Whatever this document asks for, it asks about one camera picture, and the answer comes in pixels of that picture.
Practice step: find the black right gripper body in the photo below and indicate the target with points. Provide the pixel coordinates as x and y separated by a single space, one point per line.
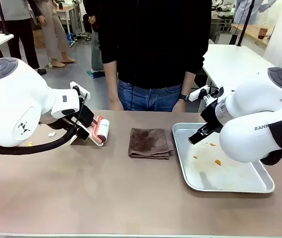
211 116

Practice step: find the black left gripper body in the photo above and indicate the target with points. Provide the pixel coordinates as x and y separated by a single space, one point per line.
70 123

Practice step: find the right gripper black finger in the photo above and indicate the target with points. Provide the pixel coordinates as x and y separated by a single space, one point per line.
200 136
196 134

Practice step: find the orange white lint roller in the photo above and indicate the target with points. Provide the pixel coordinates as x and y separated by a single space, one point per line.
101 131

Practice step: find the brown microfibre towel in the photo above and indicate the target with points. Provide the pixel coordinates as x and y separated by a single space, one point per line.
148 143

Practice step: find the person's right forearm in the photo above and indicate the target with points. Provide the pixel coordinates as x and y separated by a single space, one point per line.
111 81

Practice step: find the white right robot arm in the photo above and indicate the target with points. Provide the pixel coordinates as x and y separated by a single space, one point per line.
250 104

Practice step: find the person's left forearm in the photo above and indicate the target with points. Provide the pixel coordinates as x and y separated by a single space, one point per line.
187 83

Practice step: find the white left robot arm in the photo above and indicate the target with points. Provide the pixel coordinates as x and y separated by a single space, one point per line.
12 99

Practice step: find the person's left hand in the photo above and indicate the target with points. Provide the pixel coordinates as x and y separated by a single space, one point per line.
179 106

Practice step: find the person's right hand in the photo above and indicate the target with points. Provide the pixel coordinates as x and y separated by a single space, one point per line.
116 105

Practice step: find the white lint roller stand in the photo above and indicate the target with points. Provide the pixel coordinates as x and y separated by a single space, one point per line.
75 140

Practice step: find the white paper scrap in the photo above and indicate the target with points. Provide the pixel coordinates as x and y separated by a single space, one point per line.
51 134

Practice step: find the large orange food scrap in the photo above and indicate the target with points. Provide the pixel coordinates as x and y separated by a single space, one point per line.
218 162

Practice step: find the black wristwatch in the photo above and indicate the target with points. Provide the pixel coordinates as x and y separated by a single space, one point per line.
184 97

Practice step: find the silver metal tray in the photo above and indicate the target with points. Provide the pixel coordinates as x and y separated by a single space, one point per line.
220 178

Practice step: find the teal floor mat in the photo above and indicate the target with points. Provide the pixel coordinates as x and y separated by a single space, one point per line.
95 74

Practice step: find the large white side table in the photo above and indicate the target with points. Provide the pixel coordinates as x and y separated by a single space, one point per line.
228 62

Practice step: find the blue jeans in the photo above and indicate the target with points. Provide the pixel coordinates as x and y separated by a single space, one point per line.
151 98

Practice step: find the bystander in faded jeans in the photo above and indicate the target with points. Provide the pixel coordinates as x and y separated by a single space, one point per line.
96 49

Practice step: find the brown cardboard box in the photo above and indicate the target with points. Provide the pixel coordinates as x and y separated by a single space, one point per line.
39 39

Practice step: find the bystander in beige trousers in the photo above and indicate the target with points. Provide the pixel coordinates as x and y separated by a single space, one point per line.
54 34

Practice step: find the wooden background table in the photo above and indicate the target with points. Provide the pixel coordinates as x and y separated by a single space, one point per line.
252 32

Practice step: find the black sweater torso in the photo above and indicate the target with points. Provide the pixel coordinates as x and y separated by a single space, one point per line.
156 37

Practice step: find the brown cup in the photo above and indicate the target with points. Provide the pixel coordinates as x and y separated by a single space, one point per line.
262 33

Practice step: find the black pole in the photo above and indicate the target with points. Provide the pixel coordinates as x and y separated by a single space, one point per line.
4 17
245 22

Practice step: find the bystander in black trousers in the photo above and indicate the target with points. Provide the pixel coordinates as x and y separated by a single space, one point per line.
21 32

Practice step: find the bystander in light shirt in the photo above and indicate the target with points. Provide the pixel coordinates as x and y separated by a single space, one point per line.
252 12

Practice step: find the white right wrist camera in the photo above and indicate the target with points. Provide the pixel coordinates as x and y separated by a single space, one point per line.
195 94

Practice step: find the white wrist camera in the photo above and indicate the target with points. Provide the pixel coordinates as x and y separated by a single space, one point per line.
195 94
77 89

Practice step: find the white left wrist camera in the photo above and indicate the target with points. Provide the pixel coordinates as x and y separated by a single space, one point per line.
77 89

